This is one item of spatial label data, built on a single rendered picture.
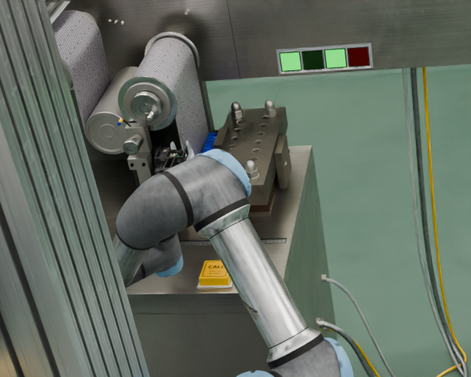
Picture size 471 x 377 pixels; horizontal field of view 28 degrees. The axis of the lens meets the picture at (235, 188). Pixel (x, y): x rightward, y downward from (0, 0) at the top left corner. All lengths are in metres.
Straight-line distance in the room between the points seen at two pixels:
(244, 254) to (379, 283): 1.87
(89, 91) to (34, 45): 1.29
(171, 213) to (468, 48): 1.06
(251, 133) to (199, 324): 0.55
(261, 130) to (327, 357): 0.92
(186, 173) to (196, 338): 0.68
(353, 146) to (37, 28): 3.38
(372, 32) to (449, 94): 2.38
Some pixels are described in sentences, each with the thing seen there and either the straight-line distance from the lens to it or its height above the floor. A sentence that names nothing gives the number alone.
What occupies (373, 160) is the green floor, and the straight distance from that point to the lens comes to 4.32.
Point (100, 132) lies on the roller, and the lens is 2.36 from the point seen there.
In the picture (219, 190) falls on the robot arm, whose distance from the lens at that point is 1.75.
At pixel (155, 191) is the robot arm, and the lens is 1.72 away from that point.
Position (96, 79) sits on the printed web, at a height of 1.25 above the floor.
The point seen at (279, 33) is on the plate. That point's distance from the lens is 2.49.
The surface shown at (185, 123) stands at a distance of 2.35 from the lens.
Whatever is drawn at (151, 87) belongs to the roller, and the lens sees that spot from 2.25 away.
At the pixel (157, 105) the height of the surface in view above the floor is 1.25.
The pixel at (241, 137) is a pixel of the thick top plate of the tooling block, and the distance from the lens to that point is 2.51.
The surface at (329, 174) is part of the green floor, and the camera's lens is 4.25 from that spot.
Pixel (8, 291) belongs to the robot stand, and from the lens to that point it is 1.12.
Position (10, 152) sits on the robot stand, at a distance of 1.01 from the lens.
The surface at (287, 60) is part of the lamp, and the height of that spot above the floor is 1.19.
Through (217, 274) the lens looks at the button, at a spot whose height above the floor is 0.92.
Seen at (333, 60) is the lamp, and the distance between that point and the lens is 2.50.
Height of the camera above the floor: 2.23
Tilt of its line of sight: 32 degrees down
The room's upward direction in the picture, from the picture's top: 11 degrees counter-clockwise
